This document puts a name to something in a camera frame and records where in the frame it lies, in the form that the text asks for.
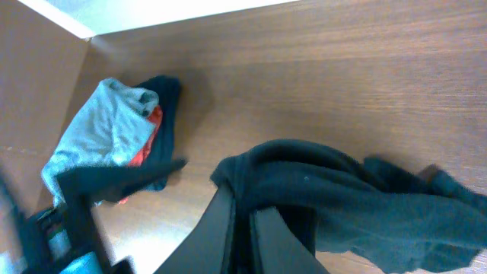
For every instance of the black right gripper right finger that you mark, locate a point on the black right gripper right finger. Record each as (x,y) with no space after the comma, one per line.
(276,250)

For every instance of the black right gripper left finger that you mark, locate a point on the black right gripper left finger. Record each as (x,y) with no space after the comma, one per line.
(203,250)

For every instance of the red folded garment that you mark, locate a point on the red folded garment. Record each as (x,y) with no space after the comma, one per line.
(146,144)

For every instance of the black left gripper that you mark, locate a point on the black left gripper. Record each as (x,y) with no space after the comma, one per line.
(66,239)

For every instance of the light blue folded shirt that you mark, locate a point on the light blue folded shirt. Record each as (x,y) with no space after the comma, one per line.
(109,130)

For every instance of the navy folded garment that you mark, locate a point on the navy folded garment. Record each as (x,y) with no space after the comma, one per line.
(168,91)

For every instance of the dark teal shirt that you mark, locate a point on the dark teal shirt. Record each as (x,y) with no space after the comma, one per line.
(397,220)

